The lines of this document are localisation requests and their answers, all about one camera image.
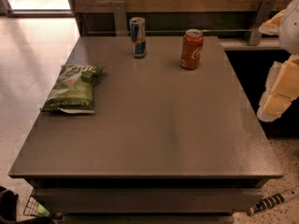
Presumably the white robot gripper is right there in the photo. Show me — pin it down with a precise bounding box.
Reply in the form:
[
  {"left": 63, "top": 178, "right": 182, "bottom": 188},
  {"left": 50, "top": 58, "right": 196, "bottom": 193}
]
[{"left": 257, "top": 0, "right": 299, "bottom": 122}]

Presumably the green jalapeno chip bag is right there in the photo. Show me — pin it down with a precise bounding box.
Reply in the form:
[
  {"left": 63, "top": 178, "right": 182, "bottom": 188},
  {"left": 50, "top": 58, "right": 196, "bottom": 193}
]
[{"left": 41, "top": 64, "right": 104, "bottom": 114}]

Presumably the black bag on floor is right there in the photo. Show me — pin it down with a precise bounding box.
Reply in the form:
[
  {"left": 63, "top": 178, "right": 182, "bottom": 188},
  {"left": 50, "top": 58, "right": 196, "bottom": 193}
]
[{"left": 0, "top": 187, "right": 54, "bottom": 224}]

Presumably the orange soda can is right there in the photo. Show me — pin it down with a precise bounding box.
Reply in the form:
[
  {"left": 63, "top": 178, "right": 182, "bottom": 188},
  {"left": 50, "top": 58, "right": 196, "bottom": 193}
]
[{"left": 180, "top": 29, "right": 204, "bottom": 70}]

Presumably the blue silver energy drink can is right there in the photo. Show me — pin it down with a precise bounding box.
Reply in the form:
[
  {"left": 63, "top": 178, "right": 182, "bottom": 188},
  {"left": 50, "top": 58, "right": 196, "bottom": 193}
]
[{"left": 130, "top": 17, "right": 146, "bottom": 59}]

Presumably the black white striped tool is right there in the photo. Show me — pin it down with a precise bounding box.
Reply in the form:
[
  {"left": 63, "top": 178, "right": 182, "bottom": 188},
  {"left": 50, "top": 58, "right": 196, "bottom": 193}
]
[{"left": 248, "top": 187, "right": 299, "bottom": 216}]

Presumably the grey table drawer unit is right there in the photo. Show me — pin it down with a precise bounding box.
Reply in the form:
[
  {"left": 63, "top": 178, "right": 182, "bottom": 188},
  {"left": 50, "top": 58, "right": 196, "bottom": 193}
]
[{"left": 32, "top": 187, "right": 262, "bottom": 224}]

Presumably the right metal shelf bracket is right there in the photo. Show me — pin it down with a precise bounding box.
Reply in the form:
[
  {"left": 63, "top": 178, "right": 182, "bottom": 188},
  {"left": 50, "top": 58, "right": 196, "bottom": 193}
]
[{"left": 245, "top": 0, "right": 277, "bottom": 46}]

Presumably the metal shelf bracket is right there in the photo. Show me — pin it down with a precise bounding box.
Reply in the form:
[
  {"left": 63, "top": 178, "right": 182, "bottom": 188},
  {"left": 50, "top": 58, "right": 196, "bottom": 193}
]
[
  {"left": 112, "top": 0, "right": 128, "bottom": 36},
  {"left": 245, "top": 0, "right": 277, "bottom": 46}
]

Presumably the left metal shelf bracket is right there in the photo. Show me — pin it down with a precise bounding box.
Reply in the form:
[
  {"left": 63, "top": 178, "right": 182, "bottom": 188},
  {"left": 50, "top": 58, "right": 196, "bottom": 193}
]
[{"left": 112, "top": 0, "right": 128, "bottom": 36}]

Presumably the wire basket with green item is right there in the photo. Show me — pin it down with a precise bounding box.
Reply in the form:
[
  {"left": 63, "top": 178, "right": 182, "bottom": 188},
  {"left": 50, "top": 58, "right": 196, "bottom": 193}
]
[{"left": 23, "top": 197, "right": 50, "bottom": 217}]

